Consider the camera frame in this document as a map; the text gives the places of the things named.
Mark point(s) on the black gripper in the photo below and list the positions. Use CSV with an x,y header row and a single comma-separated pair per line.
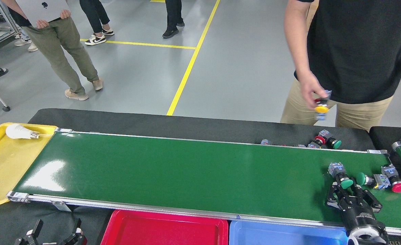
x,y
358,214

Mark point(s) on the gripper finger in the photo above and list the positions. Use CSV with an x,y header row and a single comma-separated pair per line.
x,y
38,227
78,226

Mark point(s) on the red push button switch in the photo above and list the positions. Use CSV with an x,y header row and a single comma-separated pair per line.
x,y
320,140
318,101
399,187

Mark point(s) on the yellow push button switch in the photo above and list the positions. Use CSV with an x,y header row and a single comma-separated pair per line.
x,y
321,109

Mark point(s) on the laptop computer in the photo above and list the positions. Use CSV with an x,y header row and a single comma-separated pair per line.
x,y
43,13

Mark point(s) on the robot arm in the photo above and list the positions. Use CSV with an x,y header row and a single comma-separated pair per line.
x,y
354,234

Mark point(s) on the person's right forearm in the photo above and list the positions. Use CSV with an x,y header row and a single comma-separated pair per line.
x,y
299,51

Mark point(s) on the yellow plastic tray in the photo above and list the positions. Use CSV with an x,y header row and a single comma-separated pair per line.
x,y
9,170

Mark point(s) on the blue plastic tray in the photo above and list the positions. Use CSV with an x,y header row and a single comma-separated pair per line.
x,y
282,236

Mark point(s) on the red plastic tray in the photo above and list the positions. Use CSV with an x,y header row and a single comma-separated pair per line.
x,y
163,231

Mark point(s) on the green conveyor belt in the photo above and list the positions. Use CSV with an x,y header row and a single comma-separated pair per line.
x,y
186,173

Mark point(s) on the person's right hand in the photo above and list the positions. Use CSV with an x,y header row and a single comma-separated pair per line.
x,y
309,88
43,24

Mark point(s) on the person's left hand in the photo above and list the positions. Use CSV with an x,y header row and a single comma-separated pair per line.
x,y
65,14

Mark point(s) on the white light bulb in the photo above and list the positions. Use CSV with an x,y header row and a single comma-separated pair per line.
x,y
18,131

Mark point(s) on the small blue contact block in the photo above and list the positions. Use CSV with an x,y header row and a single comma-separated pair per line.
x,y
265,142

